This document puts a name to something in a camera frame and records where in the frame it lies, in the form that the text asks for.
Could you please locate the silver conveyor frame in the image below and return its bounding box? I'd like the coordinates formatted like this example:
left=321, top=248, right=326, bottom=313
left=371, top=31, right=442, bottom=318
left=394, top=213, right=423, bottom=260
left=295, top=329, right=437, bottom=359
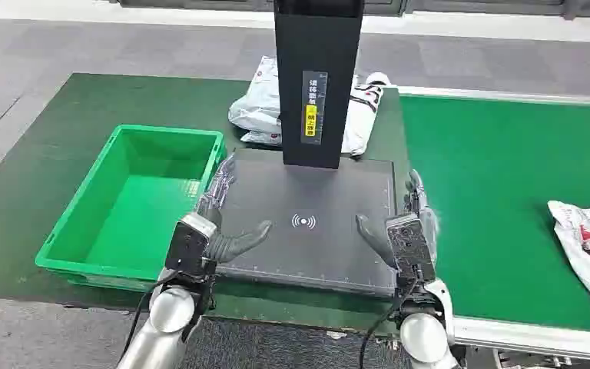
left=396, top=85, right=590, bottom=364

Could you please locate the white parcel bag black stripe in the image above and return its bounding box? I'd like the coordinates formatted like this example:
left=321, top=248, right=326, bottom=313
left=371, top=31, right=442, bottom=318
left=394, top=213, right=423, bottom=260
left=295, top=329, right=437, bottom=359
left=341, top=71, right=393, bottom=157

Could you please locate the green plastic crate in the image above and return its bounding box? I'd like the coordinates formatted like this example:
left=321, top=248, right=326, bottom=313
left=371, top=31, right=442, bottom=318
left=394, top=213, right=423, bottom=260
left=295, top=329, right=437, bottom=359
left=34, top=124, right=228, bottom=294

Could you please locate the dark green table mat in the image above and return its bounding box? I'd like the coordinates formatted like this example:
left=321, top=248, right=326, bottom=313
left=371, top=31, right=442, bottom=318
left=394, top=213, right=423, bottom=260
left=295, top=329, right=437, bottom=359
left=0, top=72, right=411, bottom=337

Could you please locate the large white crumpled parcel bag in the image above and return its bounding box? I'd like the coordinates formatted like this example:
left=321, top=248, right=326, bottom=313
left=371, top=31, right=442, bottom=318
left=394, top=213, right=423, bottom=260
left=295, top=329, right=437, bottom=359
left=227, top=55, right=282, bottom=135

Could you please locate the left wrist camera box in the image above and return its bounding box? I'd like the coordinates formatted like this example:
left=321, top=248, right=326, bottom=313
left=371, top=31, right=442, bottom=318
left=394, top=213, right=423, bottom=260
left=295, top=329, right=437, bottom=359
left=164, top=212, right=218, bottom=278

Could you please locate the black and yellow column label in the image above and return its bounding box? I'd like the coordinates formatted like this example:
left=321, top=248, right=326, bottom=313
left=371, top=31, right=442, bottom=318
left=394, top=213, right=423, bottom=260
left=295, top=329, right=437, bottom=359
left=300, top=70, right=329, bottom=145

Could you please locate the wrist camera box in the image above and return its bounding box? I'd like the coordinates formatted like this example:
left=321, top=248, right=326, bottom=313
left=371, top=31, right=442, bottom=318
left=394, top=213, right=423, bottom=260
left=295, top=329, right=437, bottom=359
left=164, top=212, right=218, bottom=278
left=385, top=214, right=437, bottom=284

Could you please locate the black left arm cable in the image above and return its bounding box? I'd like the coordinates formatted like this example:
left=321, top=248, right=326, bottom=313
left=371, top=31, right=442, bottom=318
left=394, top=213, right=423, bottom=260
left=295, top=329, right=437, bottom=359
left=119, top=268, right=181, bottom=363

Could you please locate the flat white parcel bag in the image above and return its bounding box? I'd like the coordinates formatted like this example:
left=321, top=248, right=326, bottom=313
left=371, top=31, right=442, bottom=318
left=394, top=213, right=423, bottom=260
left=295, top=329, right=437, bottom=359
left=240, top=129, right=283, bottom=148

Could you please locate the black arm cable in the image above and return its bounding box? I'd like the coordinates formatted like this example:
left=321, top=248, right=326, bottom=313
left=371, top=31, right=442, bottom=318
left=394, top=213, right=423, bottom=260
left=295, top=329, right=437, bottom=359
left=358, top=277, right=419, bottom=369
left=119, top=268, right=181, bottom=363

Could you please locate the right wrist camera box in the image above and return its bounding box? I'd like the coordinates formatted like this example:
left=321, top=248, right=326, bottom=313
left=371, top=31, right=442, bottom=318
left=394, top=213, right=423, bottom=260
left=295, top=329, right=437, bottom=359
left=385, top=214, right=437, bottom=284

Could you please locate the black scanner column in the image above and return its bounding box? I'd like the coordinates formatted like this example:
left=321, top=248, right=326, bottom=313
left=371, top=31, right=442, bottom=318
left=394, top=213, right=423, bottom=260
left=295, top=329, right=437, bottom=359
left=273, top=0, right=366, bottom=170

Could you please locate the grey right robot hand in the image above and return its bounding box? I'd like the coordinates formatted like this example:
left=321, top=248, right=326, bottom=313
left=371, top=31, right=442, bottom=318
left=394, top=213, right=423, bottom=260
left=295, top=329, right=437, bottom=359
left=355, top=169, right=439, bottom=270

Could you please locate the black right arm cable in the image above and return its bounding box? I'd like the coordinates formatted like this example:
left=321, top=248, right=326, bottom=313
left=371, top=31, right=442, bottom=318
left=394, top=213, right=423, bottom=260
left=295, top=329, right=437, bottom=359
left=358, top=277, right=419, bottom=369

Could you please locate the black scanner base pad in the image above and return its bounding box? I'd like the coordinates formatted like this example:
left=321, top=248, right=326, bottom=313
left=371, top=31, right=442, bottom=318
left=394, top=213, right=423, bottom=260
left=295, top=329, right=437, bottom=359
left=212, top=148, right=399, bottom=298

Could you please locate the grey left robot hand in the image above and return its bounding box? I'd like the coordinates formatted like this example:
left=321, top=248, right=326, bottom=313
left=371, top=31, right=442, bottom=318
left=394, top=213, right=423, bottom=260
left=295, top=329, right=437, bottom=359
left=195, top=155, right=274, bottom=264

